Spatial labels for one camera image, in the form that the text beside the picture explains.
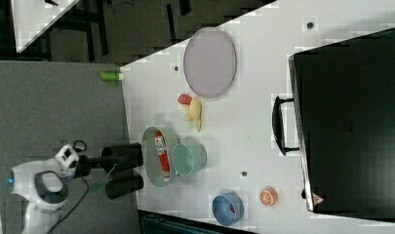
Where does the green spatula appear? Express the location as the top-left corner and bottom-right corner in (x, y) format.
(87, 168), (115, 194)

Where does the black cylindrical holder lower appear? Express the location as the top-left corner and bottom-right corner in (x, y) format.
(105, 175), (144, 200)

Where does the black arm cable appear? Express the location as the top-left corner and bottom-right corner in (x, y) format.
(47, 139), (91, 234)

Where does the black cylindrical utensil holder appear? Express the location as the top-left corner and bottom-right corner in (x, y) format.
(101, 142), (143, 173)

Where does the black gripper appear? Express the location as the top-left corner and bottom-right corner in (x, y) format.
(75, 155), (126, 177)

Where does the yellow toy banana bunch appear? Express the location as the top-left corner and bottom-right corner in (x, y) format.
(183, 97), (202, 132)

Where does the blue bowl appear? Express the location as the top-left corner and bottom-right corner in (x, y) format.
(212, 192), (244, 226)

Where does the black toaster oven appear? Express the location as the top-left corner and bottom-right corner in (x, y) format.
(288, 27), (395, 223)

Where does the grey oval plate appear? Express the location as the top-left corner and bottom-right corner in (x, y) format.
(183, 27), (237, 98)

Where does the green cup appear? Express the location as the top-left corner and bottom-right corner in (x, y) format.
(172, 141), (207, 176)

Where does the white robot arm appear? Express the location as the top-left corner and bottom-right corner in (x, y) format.
(8, 144), (127, 234)

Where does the red ketchup bottle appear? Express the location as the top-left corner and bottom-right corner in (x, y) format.
(154, 131), (171, 183)

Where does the red toy strawberry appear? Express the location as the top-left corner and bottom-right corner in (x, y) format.
(178, 94), (192, 105)

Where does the green marker cylinder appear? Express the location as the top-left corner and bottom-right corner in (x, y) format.
(100, 71), (123, 81)

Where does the orange slice toy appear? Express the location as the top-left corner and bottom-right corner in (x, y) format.
(259, 186), (278, 206)

